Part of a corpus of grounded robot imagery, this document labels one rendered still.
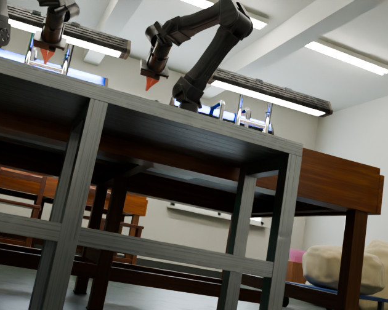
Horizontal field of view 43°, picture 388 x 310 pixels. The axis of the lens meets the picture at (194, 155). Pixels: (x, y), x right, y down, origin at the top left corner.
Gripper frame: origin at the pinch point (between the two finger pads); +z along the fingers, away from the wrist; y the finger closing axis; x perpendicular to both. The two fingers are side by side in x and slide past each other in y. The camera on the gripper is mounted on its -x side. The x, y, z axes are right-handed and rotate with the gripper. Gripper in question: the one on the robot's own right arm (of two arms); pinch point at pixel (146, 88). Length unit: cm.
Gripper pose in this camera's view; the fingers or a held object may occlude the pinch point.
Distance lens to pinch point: 179.0
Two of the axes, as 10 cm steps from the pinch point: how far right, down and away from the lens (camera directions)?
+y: -9.3, -2.3, -3.0
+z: -3.7, 7.2, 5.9
